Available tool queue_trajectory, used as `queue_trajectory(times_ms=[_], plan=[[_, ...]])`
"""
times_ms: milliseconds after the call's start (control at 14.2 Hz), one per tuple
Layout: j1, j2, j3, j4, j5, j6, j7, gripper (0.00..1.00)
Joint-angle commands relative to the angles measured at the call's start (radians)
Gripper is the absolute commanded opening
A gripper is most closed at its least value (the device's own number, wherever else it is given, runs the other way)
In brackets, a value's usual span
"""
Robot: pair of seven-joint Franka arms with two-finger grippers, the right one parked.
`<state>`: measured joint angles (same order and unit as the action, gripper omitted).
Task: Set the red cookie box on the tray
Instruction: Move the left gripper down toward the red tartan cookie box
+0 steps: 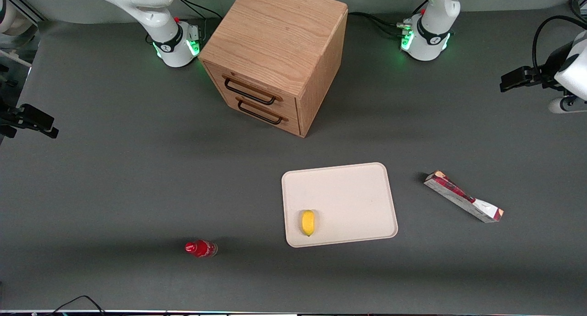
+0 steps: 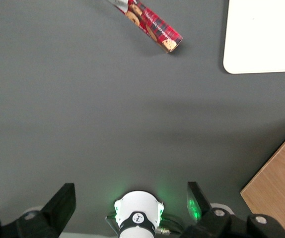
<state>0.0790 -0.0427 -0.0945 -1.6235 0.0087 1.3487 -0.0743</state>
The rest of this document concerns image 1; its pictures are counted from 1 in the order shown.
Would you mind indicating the wooden drawer cabinet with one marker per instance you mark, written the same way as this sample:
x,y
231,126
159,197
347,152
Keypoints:
x,y
275,36

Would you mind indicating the wooden drawer front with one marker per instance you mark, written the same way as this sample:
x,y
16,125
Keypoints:
x,y
293,123
215,75

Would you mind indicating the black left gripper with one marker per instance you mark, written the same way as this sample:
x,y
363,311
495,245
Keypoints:
x,y
551,65

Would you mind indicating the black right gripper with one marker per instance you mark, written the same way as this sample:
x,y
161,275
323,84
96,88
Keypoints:
x,y
26,116

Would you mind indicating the aluminium frame rail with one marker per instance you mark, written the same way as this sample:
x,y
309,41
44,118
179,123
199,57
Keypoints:
x,y
25,4

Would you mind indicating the yellow lemon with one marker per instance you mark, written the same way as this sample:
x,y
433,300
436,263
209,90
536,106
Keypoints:
x,y
308,223

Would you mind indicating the red metal bottle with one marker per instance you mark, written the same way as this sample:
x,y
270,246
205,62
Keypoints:
x,y
200,248

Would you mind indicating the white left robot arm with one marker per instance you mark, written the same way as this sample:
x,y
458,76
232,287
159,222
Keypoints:
x,y
431,31

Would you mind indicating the red cookie box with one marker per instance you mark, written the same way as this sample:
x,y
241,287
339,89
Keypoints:
x,y
458,196

